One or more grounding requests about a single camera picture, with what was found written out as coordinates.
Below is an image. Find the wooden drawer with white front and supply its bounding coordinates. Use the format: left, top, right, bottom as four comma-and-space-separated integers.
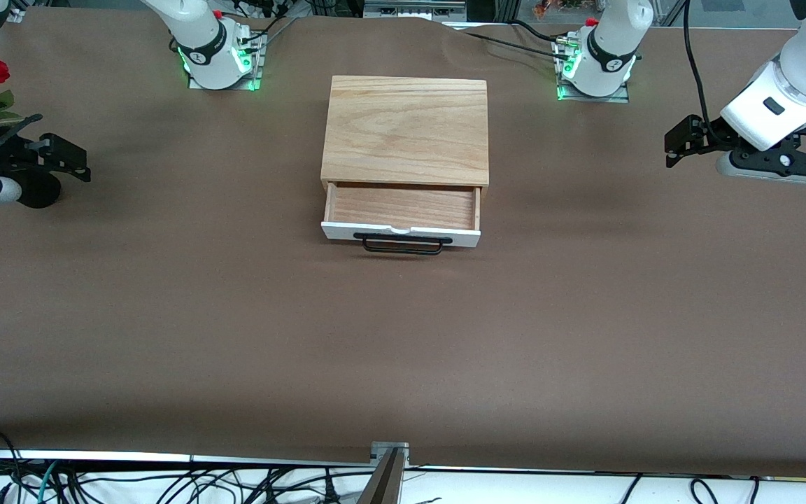
320, 182, 482, 250

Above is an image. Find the oak wooden drawer cabinet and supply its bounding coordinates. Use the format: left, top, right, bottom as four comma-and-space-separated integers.
320, 76, 491, 211

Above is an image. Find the brown paper table cover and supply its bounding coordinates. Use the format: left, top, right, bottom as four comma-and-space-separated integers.
0, 7, 806, 480

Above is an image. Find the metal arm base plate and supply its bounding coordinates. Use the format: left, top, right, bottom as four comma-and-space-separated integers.
188, 31, 264, 92
556, 38, 632, 104

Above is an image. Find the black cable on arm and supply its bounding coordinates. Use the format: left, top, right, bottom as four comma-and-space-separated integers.
681, 0, 716, 130

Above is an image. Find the black cable across table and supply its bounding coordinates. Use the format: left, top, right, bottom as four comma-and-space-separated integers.
445, 23, 572, 60

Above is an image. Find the aluminium frame profile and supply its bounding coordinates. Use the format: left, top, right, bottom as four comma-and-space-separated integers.
363, 0, 468, 22

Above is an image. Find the black metal drawer handle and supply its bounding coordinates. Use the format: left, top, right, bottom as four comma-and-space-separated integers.
353, 233, 454, 256

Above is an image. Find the teal cable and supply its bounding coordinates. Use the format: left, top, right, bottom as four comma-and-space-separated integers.
25, 461, 61, 504

